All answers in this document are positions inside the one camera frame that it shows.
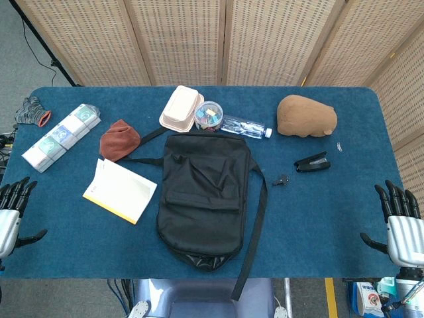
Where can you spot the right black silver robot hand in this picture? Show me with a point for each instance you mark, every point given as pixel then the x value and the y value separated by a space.
pixel 405 238

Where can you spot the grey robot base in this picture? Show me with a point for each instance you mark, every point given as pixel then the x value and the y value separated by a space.
pixel 205 298

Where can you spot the grey knit work glove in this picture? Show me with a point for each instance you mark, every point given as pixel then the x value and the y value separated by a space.
pixel 31 112

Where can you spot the clear plastic water bottle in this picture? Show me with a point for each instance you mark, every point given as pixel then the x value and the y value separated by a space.
pixel 243 127

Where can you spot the rust brown cloth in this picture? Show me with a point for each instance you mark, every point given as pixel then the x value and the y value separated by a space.
pixel 119 140

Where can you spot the black binder clip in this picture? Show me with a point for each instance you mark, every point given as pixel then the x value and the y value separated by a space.
pixel 281 180

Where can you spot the brown plush toy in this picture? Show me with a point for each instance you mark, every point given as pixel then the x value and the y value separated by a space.
pixel 304 116

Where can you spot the white labelled box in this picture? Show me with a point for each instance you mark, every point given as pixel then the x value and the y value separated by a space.
pixel 367 301

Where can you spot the wrapped tissue pack bundle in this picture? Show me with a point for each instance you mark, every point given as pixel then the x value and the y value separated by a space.
pixel 59 137

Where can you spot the rattan folding screen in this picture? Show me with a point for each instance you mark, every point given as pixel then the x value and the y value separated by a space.
pixel 182 39

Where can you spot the blue table cloth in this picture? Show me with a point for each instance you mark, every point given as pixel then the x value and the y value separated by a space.
pixel 314 215

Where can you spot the silver metal pole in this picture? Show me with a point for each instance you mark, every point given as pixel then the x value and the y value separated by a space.
pixel 288 298

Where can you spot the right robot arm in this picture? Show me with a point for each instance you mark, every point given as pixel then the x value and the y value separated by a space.
pixel 410 276

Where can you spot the black backpack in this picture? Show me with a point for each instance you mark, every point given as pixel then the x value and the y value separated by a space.
pixel 202 198

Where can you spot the black stapler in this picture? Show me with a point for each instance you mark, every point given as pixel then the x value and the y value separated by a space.
pixel 313 164

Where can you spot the clear jar of coloured clips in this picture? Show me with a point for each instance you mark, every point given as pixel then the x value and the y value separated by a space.
pixel 208 116

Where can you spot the black tripod stand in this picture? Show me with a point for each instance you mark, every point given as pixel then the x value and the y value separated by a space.
pixel 54 63

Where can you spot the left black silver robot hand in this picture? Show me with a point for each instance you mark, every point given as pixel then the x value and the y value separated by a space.
pixel 8 228

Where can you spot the white book with yellow spine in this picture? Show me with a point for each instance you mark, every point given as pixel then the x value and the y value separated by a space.
pixel 122 190

